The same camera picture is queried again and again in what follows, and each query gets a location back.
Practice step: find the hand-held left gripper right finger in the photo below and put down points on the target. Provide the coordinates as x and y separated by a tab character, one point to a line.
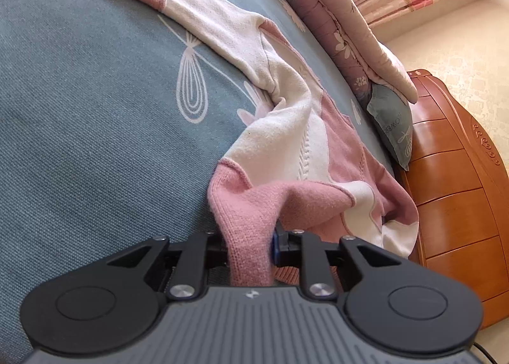
275	248

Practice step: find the wooden headboard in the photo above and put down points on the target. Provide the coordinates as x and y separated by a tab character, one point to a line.
449	189

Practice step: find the grey-green printed pillow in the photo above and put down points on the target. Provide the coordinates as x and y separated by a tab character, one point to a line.
391	121

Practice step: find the pink and white sweater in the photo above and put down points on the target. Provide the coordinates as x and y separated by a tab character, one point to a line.
278	109

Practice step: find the blue printed bed sheet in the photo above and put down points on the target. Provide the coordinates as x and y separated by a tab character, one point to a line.
79	109

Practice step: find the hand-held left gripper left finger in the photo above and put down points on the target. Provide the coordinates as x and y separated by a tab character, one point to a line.
216	249

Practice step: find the pink floral quilt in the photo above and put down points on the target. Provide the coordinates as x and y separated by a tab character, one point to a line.
318	2

